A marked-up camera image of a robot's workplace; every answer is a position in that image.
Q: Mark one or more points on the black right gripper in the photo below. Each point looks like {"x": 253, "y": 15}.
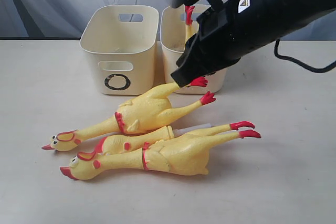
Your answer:
{"x": 214, "y": 47}

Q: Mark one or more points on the headless chicken body piece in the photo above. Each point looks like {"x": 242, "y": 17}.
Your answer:
{"x": 189, "y": 24}

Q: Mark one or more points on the whole rubber chicken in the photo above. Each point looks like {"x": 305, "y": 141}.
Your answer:
{"x": 148, "y": 111}
{"x": 186, "y": 155}

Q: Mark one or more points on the broken chicken head piece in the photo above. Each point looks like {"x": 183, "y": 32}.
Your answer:
{"x": 117, "y": 144}

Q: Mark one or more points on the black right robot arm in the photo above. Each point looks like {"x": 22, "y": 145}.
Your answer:
{"x": 266, "y": 21}

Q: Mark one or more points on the cream bin marked X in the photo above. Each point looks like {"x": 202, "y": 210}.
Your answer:
{"x": 173, "y": 34}

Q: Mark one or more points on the cream bin marked O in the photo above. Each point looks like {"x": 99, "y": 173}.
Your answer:
{"x": 119, "y": 43}

